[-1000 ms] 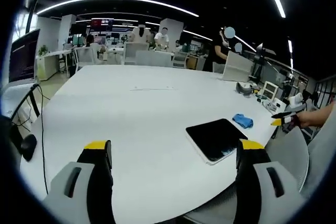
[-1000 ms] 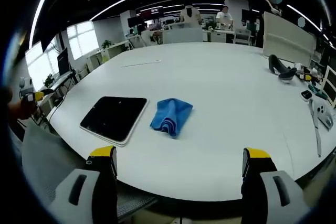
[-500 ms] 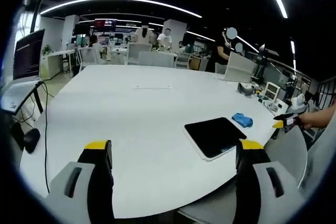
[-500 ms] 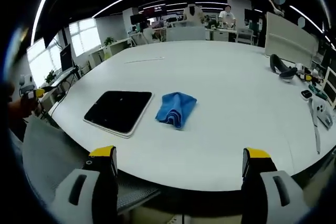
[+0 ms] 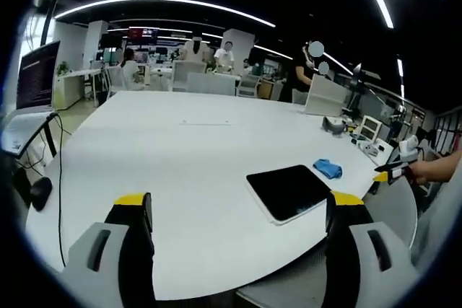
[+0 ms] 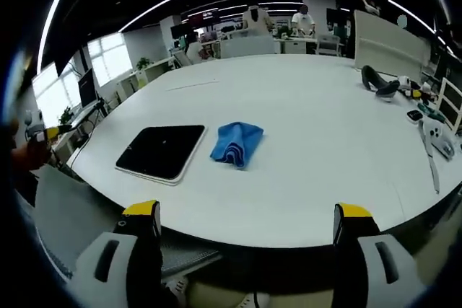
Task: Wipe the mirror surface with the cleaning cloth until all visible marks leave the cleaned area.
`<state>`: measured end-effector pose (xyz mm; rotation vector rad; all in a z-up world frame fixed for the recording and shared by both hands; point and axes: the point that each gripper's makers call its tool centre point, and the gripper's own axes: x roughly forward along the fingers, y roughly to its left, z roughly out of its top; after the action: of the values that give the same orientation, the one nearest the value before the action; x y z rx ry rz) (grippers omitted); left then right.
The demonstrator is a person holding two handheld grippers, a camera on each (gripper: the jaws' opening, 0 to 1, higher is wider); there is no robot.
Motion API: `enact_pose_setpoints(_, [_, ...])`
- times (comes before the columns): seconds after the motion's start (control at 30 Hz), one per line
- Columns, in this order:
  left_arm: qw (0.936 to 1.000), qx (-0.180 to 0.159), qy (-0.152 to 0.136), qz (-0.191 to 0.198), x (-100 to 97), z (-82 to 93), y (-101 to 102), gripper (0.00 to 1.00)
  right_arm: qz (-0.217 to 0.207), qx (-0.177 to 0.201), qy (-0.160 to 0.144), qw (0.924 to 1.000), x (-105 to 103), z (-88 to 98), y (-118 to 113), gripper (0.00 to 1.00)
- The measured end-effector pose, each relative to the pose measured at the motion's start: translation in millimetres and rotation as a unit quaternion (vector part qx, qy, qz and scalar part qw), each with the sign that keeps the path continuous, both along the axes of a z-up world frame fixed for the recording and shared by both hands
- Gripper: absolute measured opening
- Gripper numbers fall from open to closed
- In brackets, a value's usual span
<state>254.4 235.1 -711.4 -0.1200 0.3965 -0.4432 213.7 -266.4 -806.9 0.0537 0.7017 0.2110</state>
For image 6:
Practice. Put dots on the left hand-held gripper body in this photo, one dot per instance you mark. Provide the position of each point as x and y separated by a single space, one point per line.
35 126

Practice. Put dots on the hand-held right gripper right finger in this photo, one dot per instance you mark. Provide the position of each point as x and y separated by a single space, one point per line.
379 257

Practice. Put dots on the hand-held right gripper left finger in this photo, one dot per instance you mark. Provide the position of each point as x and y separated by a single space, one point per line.
108 254

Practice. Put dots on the black tablet white frame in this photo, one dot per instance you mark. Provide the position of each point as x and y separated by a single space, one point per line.
162 155

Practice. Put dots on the blue cleaning cloth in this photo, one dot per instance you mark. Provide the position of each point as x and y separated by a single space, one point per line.
236 145

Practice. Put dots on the person's left hand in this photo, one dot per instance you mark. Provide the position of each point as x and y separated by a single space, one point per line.
30 154

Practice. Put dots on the green potted plant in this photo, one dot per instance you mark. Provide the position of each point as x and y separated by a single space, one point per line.
143 63
66 116

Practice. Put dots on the black computer monitor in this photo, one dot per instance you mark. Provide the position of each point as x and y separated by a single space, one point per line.
87 87

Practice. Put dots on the grey chair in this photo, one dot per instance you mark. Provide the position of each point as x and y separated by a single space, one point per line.
68 214

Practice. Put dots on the white game controller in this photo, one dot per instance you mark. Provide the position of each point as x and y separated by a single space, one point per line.
438 138

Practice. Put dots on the small black gadget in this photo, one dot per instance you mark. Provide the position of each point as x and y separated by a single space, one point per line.
414 115

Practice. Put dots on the white framed rack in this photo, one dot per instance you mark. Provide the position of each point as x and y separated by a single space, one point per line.
450 102

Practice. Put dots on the white and yellow gripper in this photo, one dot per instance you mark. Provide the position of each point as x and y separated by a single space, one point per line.
411 86

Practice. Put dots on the black and white headset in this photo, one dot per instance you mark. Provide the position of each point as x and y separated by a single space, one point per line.
379 82

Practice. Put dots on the white desk partition panel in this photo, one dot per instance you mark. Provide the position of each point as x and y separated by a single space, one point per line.
390 46

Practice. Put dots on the white office chair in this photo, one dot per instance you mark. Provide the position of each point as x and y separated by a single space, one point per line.
327 44

